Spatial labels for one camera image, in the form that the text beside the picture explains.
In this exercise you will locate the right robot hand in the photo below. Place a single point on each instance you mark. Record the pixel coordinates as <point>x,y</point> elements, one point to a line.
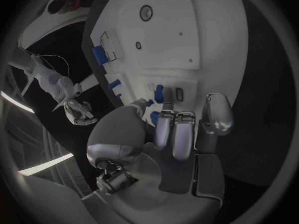
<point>79,113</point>

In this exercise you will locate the short blue cylinder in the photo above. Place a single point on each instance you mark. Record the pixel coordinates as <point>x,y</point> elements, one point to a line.
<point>150,103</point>

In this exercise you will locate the small blue plug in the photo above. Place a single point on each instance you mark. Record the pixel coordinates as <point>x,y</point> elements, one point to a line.
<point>119,95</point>

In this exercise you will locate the white task board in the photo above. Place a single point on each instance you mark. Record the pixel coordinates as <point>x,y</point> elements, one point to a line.
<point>163,41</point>

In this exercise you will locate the person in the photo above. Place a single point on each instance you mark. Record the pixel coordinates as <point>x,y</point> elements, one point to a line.
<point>67,1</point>

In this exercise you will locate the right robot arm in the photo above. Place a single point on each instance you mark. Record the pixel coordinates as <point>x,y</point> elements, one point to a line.
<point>55,82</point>

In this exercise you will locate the large blue block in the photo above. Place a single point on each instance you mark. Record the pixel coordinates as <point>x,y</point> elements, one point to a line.
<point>99,55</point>

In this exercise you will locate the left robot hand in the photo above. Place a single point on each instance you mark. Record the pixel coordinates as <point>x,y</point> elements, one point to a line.
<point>149,181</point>

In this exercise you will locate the blue peg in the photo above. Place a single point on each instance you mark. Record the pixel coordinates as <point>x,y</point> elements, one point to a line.
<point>114,84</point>

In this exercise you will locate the blue gear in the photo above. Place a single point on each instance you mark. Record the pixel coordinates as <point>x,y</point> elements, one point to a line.
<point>154,118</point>

